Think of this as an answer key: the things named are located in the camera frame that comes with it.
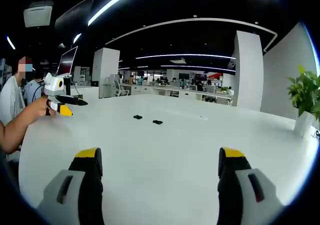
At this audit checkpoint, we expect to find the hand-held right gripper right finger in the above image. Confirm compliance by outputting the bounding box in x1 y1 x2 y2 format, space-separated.
216 146 285 225

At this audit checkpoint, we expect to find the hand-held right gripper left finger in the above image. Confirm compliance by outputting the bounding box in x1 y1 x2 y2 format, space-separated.
36 146 105 225

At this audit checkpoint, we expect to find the person's left hand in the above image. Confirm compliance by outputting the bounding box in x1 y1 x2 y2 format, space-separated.
36 96 58 117

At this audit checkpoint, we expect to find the tilted monitor on stand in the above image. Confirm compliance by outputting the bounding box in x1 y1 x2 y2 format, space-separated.
56 46 79 77

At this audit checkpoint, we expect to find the white office chair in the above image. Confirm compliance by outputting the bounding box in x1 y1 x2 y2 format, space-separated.
113 79 131 98

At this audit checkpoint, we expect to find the white ceiling air conditioner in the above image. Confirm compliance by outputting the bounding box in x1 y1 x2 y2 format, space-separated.
23 0 55 29

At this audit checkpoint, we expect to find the long white office desk row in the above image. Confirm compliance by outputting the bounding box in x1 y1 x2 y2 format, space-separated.
119 83 235 106

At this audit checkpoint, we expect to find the green plant in white pot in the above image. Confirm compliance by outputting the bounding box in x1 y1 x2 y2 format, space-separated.
286 64 320 139

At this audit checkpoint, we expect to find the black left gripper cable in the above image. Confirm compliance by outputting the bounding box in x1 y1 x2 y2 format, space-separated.
33 83 47 103

